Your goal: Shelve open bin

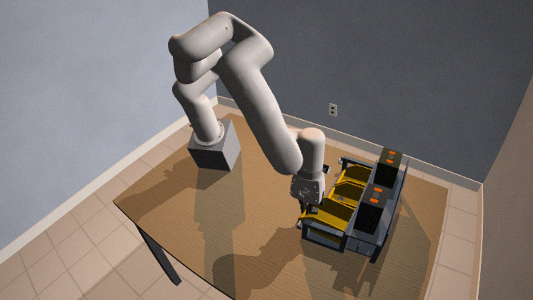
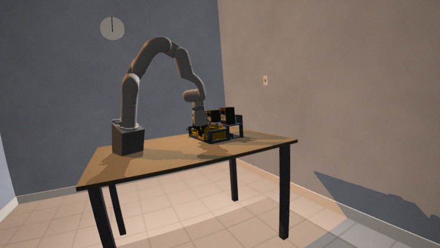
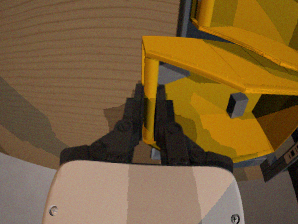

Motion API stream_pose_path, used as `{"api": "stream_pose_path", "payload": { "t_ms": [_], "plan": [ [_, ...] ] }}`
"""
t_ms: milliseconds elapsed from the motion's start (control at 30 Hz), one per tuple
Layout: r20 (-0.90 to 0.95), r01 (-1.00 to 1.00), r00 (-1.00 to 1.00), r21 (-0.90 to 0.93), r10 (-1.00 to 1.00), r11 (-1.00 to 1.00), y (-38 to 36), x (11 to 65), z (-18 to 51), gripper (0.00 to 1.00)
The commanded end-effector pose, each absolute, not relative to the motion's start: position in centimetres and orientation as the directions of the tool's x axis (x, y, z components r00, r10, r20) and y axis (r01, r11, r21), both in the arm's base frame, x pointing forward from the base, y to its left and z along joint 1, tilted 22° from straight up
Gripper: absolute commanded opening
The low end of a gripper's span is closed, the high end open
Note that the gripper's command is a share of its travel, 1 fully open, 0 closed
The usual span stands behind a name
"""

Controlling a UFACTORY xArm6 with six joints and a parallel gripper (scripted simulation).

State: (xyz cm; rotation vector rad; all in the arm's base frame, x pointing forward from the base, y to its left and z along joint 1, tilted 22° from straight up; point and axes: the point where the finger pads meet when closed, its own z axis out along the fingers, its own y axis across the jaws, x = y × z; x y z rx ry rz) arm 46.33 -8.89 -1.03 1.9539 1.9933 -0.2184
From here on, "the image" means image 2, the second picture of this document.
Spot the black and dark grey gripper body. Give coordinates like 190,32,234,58
192,110,208,126

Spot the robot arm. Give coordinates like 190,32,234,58
113,37,206,130

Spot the grey slanted shelf rack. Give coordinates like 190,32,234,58
186,115,244,144

